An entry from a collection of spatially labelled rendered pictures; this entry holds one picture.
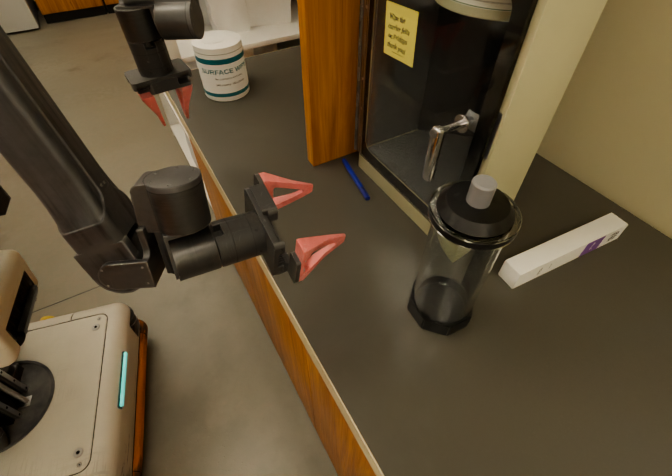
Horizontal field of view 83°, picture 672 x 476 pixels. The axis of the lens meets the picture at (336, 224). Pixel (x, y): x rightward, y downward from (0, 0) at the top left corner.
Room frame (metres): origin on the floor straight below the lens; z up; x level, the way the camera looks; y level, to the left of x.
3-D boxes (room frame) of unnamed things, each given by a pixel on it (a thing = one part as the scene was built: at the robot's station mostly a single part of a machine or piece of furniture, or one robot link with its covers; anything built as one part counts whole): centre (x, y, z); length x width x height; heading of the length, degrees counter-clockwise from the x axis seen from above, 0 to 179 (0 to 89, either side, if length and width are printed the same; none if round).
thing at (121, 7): (0.66, 0.31, 1.26); 0.07 x 0.06 x 0.07; 88
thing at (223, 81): (1.05, 0.32, 1.02); 0.13 x 0.13 x 0.15
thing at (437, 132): (0.45, -0.15, 1.17); 0.05 x 0.03 x 0.10; 120
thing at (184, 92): (0.66, 0.31, 1.13); 0.07 x 0.07 x 0.09; 34
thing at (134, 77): (0.66, 0.32, 1.20); 0.10 x 0.07 x 0.07; 124
